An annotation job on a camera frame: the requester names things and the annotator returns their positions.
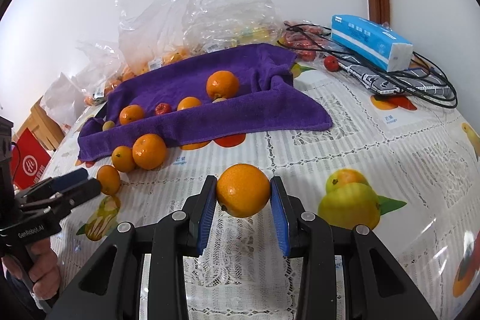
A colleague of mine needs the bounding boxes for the purple towel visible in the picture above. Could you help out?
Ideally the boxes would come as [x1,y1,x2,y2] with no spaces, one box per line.
[77,44,333,162]

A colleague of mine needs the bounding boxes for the clear bag of oranges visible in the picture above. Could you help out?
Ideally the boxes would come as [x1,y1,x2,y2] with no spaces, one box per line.
[72,41,191,106]

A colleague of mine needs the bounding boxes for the oval orange kumquat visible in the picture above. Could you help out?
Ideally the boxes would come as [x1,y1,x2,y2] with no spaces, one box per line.
[176,96,202,111]

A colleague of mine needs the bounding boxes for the small orange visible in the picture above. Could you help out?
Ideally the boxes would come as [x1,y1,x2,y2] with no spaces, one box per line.
[112,145,136,173]
[133,133,168,171]

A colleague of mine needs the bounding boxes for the white plastic bag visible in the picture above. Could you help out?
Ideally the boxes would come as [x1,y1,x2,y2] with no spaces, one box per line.
[40,73,86,132]

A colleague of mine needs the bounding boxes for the bag of red fruits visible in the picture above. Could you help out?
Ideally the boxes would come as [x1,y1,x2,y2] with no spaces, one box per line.
[277,20,330,62]

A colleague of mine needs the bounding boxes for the large orange mandarin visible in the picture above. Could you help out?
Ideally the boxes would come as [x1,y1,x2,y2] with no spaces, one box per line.
[206,70,240,101]

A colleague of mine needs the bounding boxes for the person's left hand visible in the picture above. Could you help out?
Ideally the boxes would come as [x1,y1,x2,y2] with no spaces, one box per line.
[1,236,63,302]

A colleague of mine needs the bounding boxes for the red package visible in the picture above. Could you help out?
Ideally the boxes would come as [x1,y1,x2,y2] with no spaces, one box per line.
[10,129,50,190]

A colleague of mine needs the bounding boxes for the round orange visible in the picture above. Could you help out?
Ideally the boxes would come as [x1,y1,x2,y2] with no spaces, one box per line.
[216,163,270,218]
[96,165,121,196]

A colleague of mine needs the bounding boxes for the cardboard box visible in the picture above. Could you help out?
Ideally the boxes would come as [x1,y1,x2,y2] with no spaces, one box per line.
[13,99,64,151]

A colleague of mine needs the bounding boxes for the brown kiwi fruit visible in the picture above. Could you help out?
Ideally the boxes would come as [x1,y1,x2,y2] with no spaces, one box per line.
[103,121,115,132]

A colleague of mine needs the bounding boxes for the fruit-print tablecloth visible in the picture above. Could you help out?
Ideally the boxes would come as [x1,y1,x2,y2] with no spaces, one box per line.
[51,64,479,319]

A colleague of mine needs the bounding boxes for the clear crumpled plastic bag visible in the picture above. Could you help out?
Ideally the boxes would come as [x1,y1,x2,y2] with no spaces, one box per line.
[115,0,283,75]

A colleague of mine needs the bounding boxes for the small red fruit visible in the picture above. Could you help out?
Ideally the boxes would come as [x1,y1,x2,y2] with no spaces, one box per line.
[154,102,173,115]

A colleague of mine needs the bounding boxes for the lone red fruit on table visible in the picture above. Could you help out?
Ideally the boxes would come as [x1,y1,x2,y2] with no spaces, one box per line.
[323,55,340,72]

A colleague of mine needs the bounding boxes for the small yellow-brown kiwi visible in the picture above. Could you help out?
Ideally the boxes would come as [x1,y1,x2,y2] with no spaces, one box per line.
[212,97,227,103]

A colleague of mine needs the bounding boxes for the blue tissue pack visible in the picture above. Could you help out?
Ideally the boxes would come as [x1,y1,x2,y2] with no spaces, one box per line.
[330,15,413,72]

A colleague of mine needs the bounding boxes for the patterned flat pouch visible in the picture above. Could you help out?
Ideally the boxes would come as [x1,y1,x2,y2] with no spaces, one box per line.
[337,55,452,97]

